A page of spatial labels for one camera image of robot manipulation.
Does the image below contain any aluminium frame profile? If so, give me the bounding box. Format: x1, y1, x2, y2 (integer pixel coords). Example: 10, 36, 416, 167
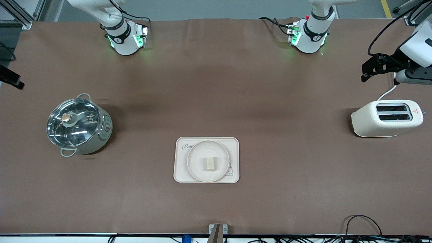
391, 0, 424, 24
0, 0, 46, 30

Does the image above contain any grey metal clamp bracket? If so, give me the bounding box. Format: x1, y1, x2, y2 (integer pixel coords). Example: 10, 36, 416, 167
209, 224, 228, 243

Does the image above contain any black base cable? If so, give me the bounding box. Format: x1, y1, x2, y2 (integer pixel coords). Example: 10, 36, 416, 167
105, 0, 151, 34
259, 17, 291, 36

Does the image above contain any glass pot lid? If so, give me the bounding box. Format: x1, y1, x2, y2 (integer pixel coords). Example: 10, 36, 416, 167
47, 98, 102, 148

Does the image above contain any round cream plate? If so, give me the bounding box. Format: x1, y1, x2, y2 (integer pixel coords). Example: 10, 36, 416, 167
187, 140, 230, 183

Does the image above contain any cream two-slot toaster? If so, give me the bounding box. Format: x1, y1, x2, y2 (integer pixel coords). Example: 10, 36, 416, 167
351, 100, 426, 138

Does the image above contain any cream rabbit print tray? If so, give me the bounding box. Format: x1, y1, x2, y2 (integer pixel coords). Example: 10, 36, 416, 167
173, 137, 240, 184

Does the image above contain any black left base cable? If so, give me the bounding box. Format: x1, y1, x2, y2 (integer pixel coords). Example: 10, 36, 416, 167
259, 17, 291, 36

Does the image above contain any brown table cover mat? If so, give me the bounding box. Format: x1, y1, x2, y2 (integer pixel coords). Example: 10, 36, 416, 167
0, 19, 432, 235

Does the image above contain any black looped cable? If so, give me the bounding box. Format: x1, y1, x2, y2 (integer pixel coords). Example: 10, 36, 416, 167
344, 215, 383, 243

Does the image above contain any white toaster power cable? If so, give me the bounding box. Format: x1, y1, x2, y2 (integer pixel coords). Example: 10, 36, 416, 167
377, 73, 398, 101

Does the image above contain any black right base cable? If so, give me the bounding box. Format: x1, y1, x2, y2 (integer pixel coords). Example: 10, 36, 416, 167
105, 0, 151, 34

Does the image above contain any steel electric cooking pot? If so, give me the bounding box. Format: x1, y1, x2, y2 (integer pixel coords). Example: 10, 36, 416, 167
59, 93, 113, 157

